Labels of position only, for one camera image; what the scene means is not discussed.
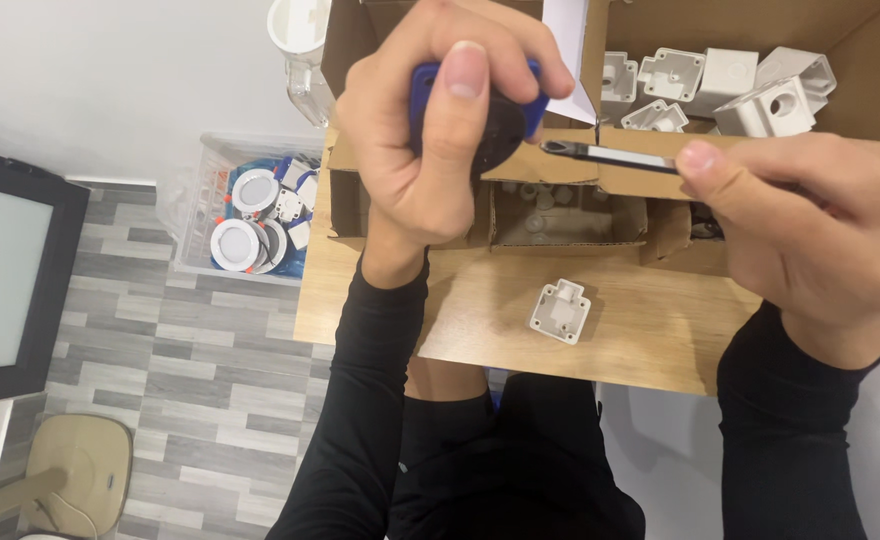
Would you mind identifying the person's left hand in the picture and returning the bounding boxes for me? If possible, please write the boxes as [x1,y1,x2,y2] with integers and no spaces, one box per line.
[334,0,577,250]

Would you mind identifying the person's right hand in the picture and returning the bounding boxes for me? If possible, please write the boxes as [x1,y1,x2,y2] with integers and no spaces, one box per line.
[675,133,880,370]

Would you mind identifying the blue and black plastic device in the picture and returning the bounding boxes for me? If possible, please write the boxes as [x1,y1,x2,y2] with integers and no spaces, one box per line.
[408,58,551,180]

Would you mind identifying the black and silver screwdriver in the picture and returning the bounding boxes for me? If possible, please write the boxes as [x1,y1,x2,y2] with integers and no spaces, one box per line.
[540,138,682,177]

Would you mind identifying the clear crate of round downlights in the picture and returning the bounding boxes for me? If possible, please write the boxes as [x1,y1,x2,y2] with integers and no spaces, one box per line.
[173,132,326,288]

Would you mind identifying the heap of white plastic housings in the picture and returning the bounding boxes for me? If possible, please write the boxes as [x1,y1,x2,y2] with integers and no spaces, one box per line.
[601,46,838,139]

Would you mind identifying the small white plastic caps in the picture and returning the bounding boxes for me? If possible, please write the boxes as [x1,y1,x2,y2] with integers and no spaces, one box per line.
[501,180,577,245]

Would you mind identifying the large cardboard box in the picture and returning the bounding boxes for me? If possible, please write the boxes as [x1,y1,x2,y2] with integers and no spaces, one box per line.
[321,0,880,145]

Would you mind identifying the small divided cardboard box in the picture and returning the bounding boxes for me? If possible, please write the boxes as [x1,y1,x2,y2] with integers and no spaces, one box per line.
[326,126,735,280]

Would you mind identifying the white paper sheet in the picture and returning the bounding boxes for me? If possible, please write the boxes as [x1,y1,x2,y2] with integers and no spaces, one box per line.
[542,0,600,126]

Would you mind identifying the person's black clothing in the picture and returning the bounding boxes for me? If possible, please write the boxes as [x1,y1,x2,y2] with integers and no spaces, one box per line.
[386,358,648,540]

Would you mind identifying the black framed glass panel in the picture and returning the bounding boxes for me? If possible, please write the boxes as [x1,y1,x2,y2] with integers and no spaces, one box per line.
[0,141,93,408]

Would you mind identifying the beige stool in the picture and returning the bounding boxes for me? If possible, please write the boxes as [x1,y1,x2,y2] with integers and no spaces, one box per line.
[0,412,135,540]

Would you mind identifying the single white plastic bracket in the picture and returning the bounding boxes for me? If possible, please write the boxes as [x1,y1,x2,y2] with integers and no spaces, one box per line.
[527,278,593,347]

